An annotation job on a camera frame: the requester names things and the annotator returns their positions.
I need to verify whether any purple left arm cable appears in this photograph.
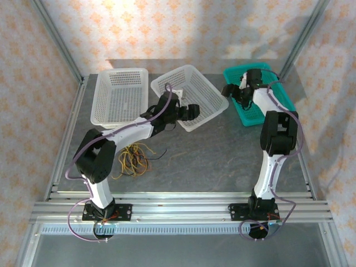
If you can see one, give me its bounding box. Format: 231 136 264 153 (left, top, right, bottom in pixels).
65 82 174 243

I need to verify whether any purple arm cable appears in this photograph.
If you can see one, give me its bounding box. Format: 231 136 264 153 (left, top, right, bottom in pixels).
65 82 174 243
239 68 304 241

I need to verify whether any aluminium mounting rail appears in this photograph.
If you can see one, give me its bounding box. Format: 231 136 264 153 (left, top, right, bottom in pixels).
30 191 333 225

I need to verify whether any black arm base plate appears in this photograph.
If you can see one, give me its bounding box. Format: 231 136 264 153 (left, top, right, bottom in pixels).
228 202 279 222
82 204 133 223

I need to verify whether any white perforated plastic basket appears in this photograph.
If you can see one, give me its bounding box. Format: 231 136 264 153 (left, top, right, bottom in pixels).
90 67 150 129
150 64 230 133

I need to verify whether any teal perforated plastic basket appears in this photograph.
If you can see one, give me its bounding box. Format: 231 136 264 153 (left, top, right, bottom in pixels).
222 62 297 127

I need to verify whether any grey slotted cable duct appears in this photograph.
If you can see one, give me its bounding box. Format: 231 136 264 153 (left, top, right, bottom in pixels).
40 224 251 235

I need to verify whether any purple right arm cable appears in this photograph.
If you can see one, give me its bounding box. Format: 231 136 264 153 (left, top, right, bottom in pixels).
239 68 304 241

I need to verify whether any aluminium table side rail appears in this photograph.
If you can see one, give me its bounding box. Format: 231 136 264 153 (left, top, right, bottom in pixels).
276 75 317 200
46 76 89 201

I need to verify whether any aluminium frame post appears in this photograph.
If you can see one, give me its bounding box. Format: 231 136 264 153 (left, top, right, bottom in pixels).
29 0 85 84
278 0 332 81

